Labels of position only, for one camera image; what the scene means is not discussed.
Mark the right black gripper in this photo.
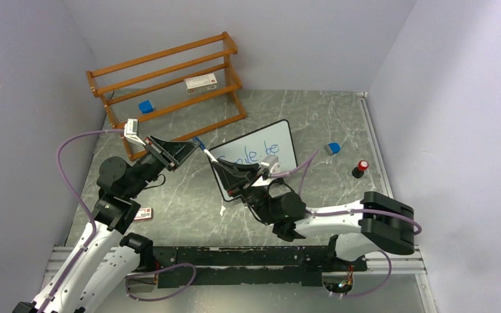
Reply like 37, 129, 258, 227
213, 158, 276, 226

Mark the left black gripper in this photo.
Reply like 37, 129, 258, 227
125, 133, 200, 198

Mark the white blue marker pen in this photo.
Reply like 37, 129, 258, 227
203, 149, 217, 162

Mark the white whiteboard black frame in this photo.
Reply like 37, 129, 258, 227
209, 119, 298, 203

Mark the blue marker cap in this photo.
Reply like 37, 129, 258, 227
193, 136, 206, 150

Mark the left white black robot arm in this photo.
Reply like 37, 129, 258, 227
13, 136, 199, 312

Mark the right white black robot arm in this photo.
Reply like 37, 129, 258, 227
209, 155, 422, 270

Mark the blue grey whiteboard eraser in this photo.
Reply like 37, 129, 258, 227
324, 142, 341, 155

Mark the blue cube on shelf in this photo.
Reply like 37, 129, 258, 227
138, 100, 155, 114

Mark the orange wooden shelf rack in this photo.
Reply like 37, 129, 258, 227
86, 32, 247, 140

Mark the red white box on table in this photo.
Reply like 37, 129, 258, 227
134, 207, 153, 221

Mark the white red box on shelf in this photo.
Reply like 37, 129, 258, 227
184, 73, 218, 95

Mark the red black bottle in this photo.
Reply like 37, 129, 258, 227
352, 160, 369, 179

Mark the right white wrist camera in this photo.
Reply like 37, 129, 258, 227
259, 155, 281, 179

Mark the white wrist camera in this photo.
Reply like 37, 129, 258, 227
259, 155, 281, 179
123, 119, 146, 148

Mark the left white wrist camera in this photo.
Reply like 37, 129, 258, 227
123, 119, 146, 148

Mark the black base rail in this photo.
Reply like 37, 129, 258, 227
153, 245, 367, 289

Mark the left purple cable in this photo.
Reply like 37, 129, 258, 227
34, 128, 126, 313

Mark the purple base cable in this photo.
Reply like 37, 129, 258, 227
124, 263, 198, 303

